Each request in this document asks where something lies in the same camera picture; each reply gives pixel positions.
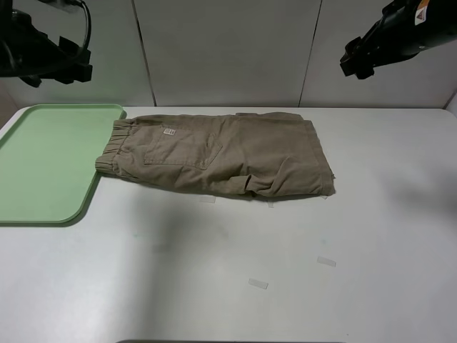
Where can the khaki shorts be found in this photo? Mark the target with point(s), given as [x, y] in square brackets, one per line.
[275, 154]

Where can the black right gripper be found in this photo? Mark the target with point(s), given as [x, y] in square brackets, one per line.
[384, 44]

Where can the green plastic tray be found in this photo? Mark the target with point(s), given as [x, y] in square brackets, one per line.
[48, 161]

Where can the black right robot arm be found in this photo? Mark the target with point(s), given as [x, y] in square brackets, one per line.
[440, 15]

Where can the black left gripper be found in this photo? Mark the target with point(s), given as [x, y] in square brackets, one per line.
[29, 55]

